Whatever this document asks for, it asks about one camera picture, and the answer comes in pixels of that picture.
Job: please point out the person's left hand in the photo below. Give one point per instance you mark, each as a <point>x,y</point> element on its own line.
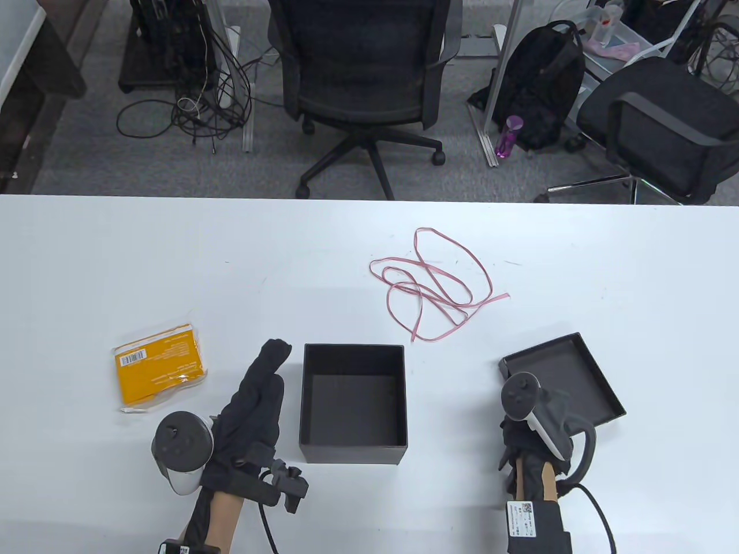
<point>254,404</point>

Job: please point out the person's right hand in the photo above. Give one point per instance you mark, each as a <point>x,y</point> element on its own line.
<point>511,444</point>

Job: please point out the black gift box lid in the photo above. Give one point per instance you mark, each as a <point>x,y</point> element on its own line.
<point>568,381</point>

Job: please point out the black gift box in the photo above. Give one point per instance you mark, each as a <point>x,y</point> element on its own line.
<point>352,404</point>

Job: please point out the yellow plastic-wrapped packet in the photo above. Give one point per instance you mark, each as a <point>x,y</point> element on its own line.
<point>159,369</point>

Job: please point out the pink ribbon bow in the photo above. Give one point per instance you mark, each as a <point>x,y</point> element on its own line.
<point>430,269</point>

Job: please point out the black left forearm sensor box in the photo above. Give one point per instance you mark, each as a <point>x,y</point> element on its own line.
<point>185,547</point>

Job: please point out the person's right forearm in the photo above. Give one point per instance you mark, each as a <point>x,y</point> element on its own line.
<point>534,479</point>

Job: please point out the black right forearm sensor box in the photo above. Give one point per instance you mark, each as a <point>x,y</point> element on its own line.
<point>540,528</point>

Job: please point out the person's left forearm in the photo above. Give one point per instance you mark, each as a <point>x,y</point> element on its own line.
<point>222,519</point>

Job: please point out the grey right hand controller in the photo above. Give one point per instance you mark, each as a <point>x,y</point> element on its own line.
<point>522,395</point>

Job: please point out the grey hand controller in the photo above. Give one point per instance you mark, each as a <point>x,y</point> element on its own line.
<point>522,395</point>
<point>179,441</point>

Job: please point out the grey left hand controller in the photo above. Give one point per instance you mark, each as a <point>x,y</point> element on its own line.
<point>179,441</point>

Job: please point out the purple water bottle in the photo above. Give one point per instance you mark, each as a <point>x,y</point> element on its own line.
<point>508,135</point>

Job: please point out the white power strip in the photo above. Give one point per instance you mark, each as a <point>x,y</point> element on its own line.
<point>230,57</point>

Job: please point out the black mesh office chair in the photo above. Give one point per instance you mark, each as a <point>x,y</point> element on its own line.
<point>364,63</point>

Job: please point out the black chair with grey armrests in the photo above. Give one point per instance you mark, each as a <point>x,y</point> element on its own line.
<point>658,115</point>

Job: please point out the black backpack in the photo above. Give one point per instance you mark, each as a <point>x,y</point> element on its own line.
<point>542,81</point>

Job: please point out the black computer tower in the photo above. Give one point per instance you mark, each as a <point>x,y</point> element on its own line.
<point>167,46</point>

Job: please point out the dark side desk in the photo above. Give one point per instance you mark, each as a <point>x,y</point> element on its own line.
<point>40,86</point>

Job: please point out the pink cloth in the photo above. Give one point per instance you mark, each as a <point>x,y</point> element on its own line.
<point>612,51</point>

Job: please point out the clear plastic bin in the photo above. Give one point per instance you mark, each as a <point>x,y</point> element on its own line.
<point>620,34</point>

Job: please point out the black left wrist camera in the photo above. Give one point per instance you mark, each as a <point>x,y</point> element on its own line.
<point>271,487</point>

